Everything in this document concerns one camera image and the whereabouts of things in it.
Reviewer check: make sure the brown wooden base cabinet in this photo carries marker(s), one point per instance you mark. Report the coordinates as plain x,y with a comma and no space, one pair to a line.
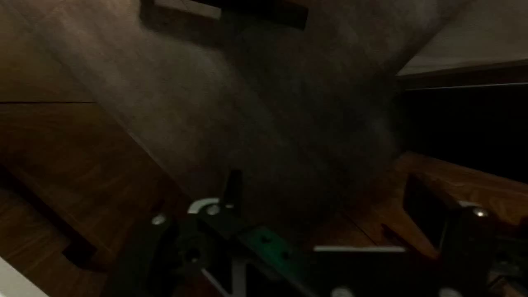
484,190

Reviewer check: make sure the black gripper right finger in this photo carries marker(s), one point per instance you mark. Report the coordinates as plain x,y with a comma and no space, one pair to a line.
463,241

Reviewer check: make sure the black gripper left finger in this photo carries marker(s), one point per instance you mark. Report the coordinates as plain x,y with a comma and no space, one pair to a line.
166,241

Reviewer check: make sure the wood-fronted white drawer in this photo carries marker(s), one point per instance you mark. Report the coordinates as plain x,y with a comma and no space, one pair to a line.
110,165

